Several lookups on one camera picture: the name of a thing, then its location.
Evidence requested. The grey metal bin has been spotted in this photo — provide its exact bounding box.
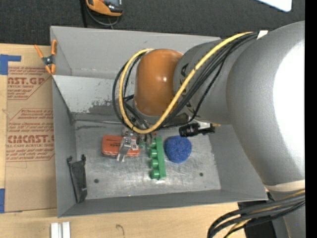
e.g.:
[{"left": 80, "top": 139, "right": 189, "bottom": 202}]
[{"left": 50, "top": 25, "right": 268, "bottom": 218}]

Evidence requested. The brown cardboard board, red print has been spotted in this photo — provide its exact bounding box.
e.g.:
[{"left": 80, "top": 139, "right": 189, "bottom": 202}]
[{"left": 0, "top": 43, "right": 58, "bottom": 213}]

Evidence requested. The black cylinder on white bracket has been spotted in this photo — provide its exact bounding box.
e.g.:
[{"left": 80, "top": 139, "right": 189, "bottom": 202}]
[{"left": 178, "top": 121, "right": 215, "bottom": 138}]

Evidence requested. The green block with round pegs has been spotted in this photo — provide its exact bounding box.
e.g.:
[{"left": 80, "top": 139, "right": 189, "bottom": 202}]
[{"left": 147, "top": 136, "right": 167, "bottom": 180}]

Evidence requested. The blue sponge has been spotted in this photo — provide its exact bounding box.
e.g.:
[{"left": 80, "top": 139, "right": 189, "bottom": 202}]
[{"left": 163, "top": 135, "right": 193, "bottom": 164}]

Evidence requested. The orange-red flat block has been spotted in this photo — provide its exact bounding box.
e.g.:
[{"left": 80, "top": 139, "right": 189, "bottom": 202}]
[{"left": 101, "top": 134, "right": 141, "bottom": 158}]

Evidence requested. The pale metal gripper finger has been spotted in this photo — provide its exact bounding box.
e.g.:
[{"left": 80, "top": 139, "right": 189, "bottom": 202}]
[
  {"left": 116, "top": 136, "right": 132, "bottom": 163},
  {"left": 130, "top": 138, "right": 140, "bottom": 157}
]

